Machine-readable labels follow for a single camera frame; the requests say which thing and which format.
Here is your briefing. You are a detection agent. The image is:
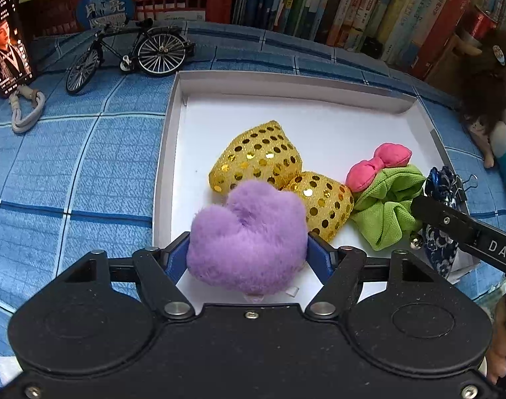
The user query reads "brown haired doll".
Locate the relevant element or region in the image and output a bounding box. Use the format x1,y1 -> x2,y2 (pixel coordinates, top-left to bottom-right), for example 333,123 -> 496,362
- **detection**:
460,30 -> 506,169

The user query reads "person's right hand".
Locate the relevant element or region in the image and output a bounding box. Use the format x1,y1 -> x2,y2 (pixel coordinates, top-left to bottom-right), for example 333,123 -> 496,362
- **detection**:
486,293 -> 506,384

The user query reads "smartphone with lit screen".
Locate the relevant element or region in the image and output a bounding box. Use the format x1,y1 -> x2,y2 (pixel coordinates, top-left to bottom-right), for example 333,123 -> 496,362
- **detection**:
0,0 -> 34,97

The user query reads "row of upright books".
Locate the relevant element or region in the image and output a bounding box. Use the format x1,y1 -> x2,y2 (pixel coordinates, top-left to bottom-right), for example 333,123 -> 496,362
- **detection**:
231,0 -> 506,80

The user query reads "gold sequin bow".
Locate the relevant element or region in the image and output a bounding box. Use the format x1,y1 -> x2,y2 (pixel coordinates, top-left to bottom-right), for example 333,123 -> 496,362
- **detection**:
208,120 -> 354,242

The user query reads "white cardboard box tray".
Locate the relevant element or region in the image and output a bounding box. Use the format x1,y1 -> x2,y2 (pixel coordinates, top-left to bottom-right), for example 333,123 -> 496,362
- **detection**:
152,71 -> 450,247

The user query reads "green scrunchie with pink bow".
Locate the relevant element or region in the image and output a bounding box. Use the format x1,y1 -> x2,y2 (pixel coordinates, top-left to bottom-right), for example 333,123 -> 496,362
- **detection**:
346,143 -> 426,251

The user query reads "miniature black bicycle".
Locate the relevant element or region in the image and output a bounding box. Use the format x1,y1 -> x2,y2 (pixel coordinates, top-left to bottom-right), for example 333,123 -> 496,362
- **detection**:
65,19 -> 195,95

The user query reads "purple fluffy heart plush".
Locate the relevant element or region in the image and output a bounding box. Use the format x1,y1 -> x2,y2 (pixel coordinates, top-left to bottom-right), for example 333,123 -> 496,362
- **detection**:
186,180 -> 308,296

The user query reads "navy floral scrunchie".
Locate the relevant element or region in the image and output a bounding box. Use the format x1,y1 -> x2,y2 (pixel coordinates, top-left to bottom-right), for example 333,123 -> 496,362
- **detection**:
422,166 -> 459,278

